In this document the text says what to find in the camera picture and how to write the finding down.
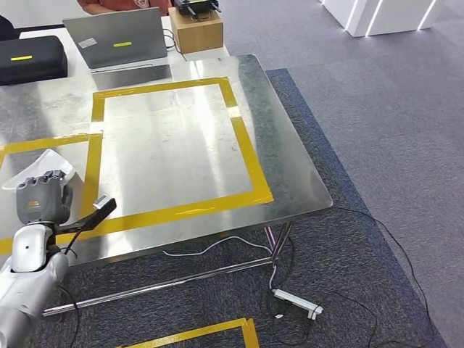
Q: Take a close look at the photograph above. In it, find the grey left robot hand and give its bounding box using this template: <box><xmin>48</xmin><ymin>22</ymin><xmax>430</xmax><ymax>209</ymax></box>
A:
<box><xmin>16</xmin><ymin>170</ymin><xmax>73</xmax><ymax>225</ymax></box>

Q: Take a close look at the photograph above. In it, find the white plastic car part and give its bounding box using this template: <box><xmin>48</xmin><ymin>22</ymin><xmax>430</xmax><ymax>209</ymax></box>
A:
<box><xmin>2</xmin><ymin>149</ymin><xmax>76</xmax><ymax>192</ymax></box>

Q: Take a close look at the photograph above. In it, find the steel workbench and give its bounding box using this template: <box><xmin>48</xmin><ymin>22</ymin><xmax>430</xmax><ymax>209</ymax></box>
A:
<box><xmin>0</xmin><ymin>54</ymin><xmax>333</xmax><ymax>319</ymax></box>

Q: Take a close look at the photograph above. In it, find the black case with yellow strip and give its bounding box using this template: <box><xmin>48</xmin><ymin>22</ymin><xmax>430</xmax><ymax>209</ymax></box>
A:
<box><xmin>0</xmin><ymin>36</ymin><xmax>69</xmax><ymax>88</ymax></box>

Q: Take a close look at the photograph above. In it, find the white table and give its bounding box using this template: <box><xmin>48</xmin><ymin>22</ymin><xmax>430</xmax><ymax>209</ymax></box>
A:
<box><xmin>20</xmin><ymin>17</ymin><xmax>231</xmax><ymax>80</ymax></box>

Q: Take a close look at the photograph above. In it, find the grey laptop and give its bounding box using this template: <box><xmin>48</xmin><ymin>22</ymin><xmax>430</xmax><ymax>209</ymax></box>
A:
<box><xmin>62</xmin><ymin>7</ymin><xmax>173</xmax><ymax>91</ymax></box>

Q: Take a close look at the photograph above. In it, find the person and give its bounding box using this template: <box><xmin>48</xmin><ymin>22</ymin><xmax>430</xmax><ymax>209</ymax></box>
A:
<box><xmin>77</xmin><ymin>0</ymin><xmax>173</xmax><ymax>16</ymax></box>

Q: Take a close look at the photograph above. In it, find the cardboard box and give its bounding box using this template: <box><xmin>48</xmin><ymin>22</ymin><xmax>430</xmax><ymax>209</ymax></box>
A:
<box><xmin>168</xmin><ymin>7</ymin><xmax>224</xmax><ymax>54</ymax></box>

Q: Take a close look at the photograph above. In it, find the black controller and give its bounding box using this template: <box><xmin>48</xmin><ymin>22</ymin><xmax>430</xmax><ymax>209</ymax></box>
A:
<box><xmin>173</xmin><ymin>0</ymin><xmax>222</xmax><ymax>20</ymax></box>

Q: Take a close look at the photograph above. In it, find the white power strip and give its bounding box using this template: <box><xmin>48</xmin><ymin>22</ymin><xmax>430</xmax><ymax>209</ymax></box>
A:
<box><xmin>272</xmin><ymin>288</ymin><xmax>324</xmax><ymax>321</ymax></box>

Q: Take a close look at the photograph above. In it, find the white display plinth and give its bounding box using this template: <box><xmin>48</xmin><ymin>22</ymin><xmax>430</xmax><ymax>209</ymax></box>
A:
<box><xmin>321</xmin><ymin>0</ymin><xmax>445</xmax><ymax>38</ymax></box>

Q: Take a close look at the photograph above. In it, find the black camera bracket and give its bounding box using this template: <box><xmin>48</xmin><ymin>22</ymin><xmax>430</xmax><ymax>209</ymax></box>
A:
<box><xmin>51</xmin><ymin>197</ymin><xmax>118</xmax><ymax>237</ymax></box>

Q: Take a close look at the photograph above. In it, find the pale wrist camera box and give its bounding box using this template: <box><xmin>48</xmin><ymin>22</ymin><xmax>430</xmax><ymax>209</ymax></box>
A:
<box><xmin>92</xmin><ymin>193</ymin><xmax>111</xmax><ymax>211</ymax></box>

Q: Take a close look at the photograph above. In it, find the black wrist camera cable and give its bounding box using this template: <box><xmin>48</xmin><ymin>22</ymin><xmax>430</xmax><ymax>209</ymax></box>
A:
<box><xmin>57</xmin><ymin>229</ymin><xmax>81</xmax><ymax>348</ymax></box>

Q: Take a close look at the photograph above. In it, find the white power cable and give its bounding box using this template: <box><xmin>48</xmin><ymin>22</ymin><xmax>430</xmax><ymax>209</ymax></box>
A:
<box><xmin>162</xmin><ymin>235</ymin><xmax>281</xmax><ymax>291</ymax></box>

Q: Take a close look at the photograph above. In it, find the long black floor cable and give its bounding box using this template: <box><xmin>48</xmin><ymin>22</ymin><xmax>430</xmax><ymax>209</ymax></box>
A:
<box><xmin>327</xmin><ymin>206</ymin><xmax>438</xmax><ymax>339</ymax></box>

